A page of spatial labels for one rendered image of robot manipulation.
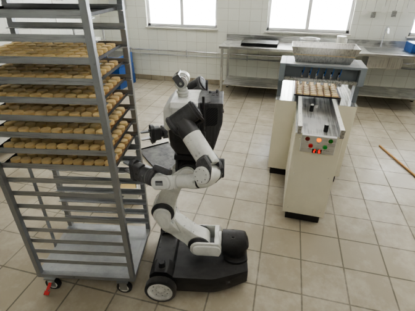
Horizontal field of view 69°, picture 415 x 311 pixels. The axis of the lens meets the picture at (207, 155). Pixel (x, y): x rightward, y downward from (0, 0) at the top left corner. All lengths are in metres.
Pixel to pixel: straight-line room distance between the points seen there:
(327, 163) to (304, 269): 0.80
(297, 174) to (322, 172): 0.18
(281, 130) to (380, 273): 1.46
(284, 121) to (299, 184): 0.75
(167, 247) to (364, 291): 1.36
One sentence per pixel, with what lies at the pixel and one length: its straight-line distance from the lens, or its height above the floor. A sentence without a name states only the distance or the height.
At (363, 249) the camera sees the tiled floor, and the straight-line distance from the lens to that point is 2.73.
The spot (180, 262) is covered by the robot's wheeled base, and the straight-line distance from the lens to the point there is 2.14.
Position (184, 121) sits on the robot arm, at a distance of 1.34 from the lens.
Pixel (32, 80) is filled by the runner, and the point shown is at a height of 1.41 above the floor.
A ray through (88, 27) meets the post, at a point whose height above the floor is 1.64.
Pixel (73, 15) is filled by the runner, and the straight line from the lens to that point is 1.42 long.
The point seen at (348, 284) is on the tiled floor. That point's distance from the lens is 2.45.
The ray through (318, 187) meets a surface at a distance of 2.57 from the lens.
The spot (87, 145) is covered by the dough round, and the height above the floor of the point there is 1.06.
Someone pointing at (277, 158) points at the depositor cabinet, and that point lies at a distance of 3.23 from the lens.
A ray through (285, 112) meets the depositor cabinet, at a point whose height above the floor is 0.72.
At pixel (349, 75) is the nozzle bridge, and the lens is 3.02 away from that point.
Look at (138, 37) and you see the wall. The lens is 6.64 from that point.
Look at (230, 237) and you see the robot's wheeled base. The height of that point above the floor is 0.35.
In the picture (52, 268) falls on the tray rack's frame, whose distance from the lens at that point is 2.36.
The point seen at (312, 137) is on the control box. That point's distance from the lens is 2.31.
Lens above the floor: 1.79
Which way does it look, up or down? 30 degrees down
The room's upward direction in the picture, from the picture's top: straight up
